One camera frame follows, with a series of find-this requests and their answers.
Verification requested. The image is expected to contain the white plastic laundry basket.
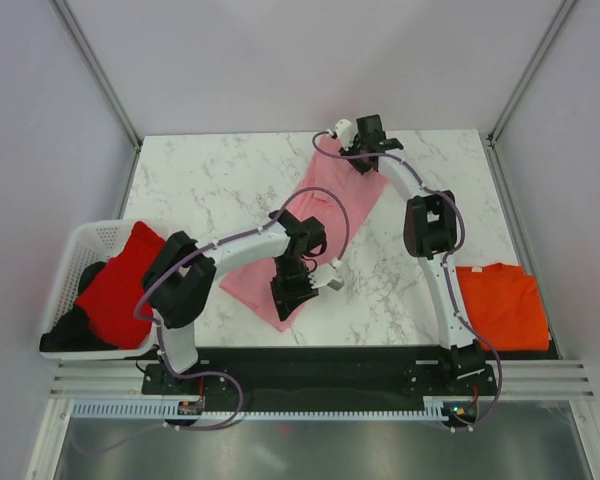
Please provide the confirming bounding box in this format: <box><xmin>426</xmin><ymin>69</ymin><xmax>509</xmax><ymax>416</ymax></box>
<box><xmin>38</xmin><ymin>219</ymin><xmax>171</xmax><ymax>361</ymax></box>

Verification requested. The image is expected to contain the black t shirt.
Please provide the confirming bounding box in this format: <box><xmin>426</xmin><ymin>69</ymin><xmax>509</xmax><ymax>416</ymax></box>
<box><xmin>39</xmin><ymin>260</ymin><xmax>119</xmax><ymax>354</ymax></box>

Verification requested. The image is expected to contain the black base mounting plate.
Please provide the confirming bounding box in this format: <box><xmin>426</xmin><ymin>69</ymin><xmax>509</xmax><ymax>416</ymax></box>
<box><xmin>142</xmin><ymin>346</ymin><xmax>496</xmax><ymax>413</ymax></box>

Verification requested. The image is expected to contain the pink polo shirt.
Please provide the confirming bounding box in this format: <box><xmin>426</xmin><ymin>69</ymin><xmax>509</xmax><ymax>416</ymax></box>
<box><xmin>220</xmin><ymin>152</ymin><xmax>387</xmax><ymax>332</ymax></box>

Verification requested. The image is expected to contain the left aluminium frame post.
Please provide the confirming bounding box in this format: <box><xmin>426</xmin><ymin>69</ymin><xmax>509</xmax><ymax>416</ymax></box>
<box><xmin>49</xmin><ymin>0</ymin><xmax>142</xmax><ymax>152</ymax></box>

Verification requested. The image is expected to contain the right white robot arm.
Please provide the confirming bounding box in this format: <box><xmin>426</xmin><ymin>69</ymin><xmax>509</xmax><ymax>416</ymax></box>
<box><xmin>335</xmin><ymin>115</ymin><xmax>481</xmax><ymax>353</ymax></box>

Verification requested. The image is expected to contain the folded orange t shirt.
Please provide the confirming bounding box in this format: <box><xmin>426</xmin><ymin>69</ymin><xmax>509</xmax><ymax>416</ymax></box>
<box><xmin>457</xmin><ymin>263</ymin><xmax>550</xmax><ymax>352</ymax></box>

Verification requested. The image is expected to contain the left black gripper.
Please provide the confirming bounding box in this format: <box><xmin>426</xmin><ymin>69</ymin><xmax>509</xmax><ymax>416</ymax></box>
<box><xmin>270</xmin><ymin>256</ymin><xmax>319</xmax><ymax>322</ymax></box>

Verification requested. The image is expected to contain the red t shirt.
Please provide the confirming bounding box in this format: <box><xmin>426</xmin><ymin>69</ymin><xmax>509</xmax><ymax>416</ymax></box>
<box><xmin>76</xmin><ymin>222</ymin><xmax>165</xmax><ymax>350</ymax></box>

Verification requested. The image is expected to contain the aluminium rail profile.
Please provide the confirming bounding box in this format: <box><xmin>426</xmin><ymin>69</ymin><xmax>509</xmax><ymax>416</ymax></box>
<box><xmin>51</xmin><ymin>360</ymin><xmax>593</xmax><ymax>400</ymax></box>

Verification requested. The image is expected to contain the aluminium frame post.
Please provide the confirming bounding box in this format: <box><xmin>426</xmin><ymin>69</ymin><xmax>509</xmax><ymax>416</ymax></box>
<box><xmin>49</xmin><ymin>0</ymin><xmax>142</xmax><ymax>152</ymax></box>
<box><xmin>483</xmin><ymin>0</ymin><xmax>580</xmax><ymax>149</ymax></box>

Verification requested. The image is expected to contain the white slotted cable duct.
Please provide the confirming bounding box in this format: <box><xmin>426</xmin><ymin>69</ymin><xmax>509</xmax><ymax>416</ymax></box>
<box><xmin>71</xmin><ymin>392</ymin><xmax>448</xmax><ymax>421</ymax></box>

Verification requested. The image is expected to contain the right aluminium frame post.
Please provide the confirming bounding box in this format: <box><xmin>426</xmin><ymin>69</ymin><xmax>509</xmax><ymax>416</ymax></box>
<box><xmin>483</xmin><ymin>0</ymin><xmax>580</xmax><ymax>149</ymax></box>

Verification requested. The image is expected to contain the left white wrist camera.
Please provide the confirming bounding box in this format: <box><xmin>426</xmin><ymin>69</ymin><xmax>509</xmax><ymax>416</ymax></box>
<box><xmin>309</xmin><ymin>264</ymin><xmax>344</xmax><ymax>291</ymax></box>

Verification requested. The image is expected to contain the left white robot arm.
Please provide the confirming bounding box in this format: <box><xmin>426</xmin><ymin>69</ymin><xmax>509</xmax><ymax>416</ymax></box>
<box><xmin>134</xmin><ymin>209</ymin><xmax>327</xmax><ymax>393</ymax></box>

